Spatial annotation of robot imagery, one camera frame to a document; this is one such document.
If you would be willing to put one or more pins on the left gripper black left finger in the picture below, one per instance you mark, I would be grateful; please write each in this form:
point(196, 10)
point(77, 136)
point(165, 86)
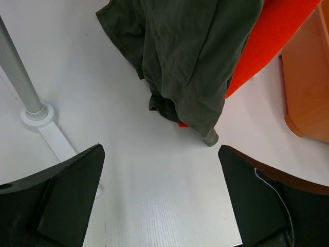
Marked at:
point(52, 207)

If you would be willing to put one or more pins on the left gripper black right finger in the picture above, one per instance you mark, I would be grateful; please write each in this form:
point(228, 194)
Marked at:
point(272, 207)

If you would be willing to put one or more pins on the dark green shorts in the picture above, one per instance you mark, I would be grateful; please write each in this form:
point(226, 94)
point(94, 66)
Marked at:
point(142, 33)

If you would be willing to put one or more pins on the orange shorts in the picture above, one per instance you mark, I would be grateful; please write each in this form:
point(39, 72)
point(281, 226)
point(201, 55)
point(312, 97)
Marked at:
point(262, 41)

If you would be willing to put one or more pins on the silver white clothes rack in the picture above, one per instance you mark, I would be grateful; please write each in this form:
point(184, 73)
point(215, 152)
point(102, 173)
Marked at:
point(36, 116)

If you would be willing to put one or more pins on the orange plastic basket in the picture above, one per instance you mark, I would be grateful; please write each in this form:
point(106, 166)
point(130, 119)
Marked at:
point(305, 70)

